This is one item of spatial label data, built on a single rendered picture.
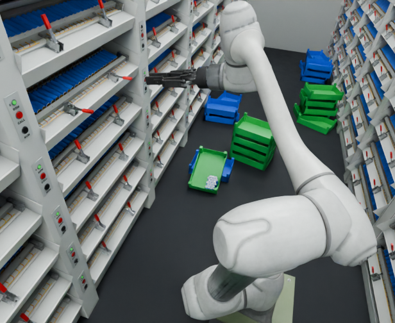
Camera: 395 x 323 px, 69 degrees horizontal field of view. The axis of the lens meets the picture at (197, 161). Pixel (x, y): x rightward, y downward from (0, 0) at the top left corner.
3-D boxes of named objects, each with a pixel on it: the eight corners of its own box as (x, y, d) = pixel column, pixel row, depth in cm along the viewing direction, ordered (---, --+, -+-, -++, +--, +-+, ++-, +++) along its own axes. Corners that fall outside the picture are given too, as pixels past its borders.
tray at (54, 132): (136, 75, 129) (142, 56, 122) (45, 154, 83) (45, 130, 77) (95, 54, 128) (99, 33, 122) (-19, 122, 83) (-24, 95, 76)
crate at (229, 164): (233, 165, 223) (234, 157, 218) (227, 182, 208) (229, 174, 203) (195, 157, 229) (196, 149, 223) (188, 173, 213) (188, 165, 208)
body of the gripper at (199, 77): (207, 92, 100) (182, 92, 103) (213, 82, 106) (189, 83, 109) (204, 71, 95) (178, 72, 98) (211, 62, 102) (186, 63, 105)
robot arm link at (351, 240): (350, 166, 64) (297, 175, 61) (409, 240, 53) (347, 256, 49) (325, 200, 74) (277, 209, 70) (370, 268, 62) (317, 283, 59)
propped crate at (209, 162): (217, 194, 199) (217, 190, 191) (188, 187, 202) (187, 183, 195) (227, 156, 210) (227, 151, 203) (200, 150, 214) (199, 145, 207)
